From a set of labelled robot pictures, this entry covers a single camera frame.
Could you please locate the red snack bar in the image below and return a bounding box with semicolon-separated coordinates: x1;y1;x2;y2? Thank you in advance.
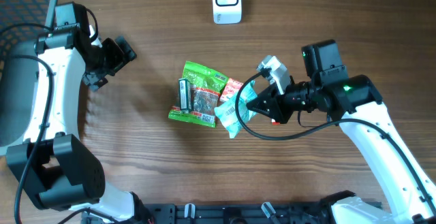
271;119;281;125

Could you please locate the orange tissue pack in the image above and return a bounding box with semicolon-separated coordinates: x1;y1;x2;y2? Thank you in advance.
219;78;243;103

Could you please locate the teal tissue pack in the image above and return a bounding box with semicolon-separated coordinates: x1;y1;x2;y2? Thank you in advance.
214;80;257;139

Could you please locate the green white small box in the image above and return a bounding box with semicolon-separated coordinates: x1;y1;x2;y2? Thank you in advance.
178;78;192;113

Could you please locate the green snack bag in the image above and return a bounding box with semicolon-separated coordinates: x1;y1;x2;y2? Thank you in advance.
168;61;229;127

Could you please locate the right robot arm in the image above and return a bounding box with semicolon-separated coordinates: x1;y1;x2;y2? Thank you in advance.
247;39;435;223

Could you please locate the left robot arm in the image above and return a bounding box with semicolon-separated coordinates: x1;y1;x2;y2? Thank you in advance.
6;2;155;223

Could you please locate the white barcode scanner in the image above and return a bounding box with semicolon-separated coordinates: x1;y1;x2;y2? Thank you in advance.
212;0;243;25

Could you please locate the grey plastic mesh basket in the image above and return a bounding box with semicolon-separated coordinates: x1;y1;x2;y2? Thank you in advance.
1;0;57;156

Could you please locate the right black camera cable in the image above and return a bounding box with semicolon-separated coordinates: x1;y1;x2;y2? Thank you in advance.
234;71;436;214

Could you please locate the black camera cable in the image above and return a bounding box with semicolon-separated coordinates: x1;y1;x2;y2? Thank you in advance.
0;22;57;224
234;71;436;214

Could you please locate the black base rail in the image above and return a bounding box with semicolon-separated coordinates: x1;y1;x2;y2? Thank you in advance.
146;202;329;224

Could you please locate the left black camera cable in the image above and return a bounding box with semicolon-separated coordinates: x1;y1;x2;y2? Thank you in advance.
0;22;57;224

